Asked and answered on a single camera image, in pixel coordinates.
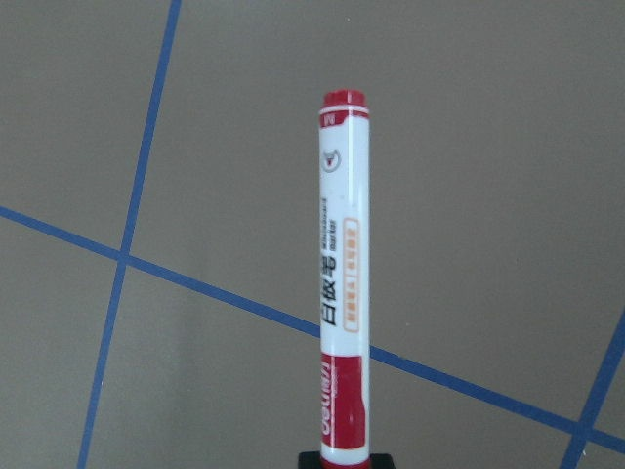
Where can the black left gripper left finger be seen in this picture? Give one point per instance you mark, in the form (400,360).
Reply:
(309,460)

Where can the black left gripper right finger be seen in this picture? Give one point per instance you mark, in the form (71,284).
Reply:
(381,461)

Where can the red white whiteboard marker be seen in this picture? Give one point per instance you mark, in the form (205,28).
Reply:
(343,159)

